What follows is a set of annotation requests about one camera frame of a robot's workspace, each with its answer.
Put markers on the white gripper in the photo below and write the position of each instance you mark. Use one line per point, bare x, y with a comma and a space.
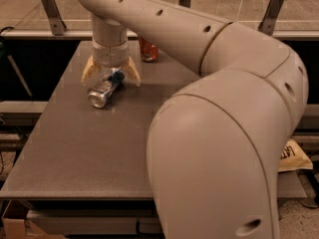
109, 56

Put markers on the red soda can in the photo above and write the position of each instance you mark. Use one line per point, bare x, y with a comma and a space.
149, 52

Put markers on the brown cream chip bag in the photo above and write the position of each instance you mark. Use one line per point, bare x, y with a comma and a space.
294, 158

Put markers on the left metal bracket post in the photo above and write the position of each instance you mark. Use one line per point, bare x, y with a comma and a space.
56, 23

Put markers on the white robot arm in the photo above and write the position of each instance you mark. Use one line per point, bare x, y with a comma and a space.
214, 147

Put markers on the right metal bracket post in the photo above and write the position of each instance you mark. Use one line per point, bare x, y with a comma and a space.
267, 25

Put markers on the silver blue redbull can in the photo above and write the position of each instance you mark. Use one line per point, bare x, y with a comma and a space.
101, 92

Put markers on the cardboard box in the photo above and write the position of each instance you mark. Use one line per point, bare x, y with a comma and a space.
16, 225

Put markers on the grey drawer with handle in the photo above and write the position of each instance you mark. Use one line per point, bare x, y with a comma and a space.
97, 222

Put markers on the grey metal rail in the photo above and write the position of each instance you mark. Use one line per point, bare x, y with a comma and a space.
87, 35

